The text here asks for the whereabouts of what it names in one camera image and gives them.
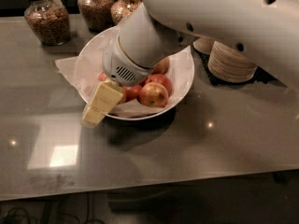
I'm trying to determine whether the front-right yellow-red apple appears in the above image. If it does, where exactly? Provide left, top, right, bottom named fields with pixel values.
left=139, top=82, right=168, bottom=108

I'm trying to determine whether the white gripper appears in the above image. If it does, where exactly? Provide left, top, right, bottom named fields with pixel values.
left=81, top=35, right=152, bottom=128

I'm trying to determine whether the top yellow-red apple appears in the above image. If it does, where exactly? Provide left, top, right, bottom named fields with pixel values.
left=152, top=58, right=169, bottom=74

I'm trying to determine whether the small centre red apple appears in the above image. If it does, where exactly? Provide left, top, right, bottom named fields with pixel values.
left=123, top=85, right=142, bottom=102

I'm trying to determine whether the left-back red apple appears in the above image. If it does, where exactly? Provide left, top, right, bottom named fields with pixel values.
left=98, top=72, right=107, bottom=81

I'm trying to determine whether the white paper liner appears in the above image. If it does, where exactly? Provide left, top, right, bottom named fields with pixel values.
left=54, top=28, right=192, bottom=119

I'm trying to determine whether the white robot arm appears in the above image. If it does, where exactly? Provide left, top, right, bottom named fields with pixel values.
left=82, top=0, right=299, bottom=127

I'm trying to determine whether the right dark red apple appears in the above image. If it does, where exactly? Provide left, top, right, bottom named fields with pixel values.
left=145, top=74, right=173, bottom=95

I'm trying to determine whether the white bowl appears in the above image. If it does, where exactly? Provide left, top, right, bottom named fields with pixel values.
left=74, top=25, right=196, bottom=121

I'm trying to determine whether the far-left cereal glass jar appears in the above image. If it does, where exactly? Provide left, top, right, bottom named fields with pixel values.
left=24, top=0, right=70, bottom=46

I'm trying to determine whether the black tray under stacks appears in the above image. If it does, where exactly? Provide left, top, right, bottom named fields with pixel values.
left=195, top=50, right=277, bottom=86

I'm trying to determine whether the large front-left apple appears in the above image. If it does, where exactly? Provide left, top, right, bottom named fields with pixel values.
left=118, top=88, right=127, bottom=105

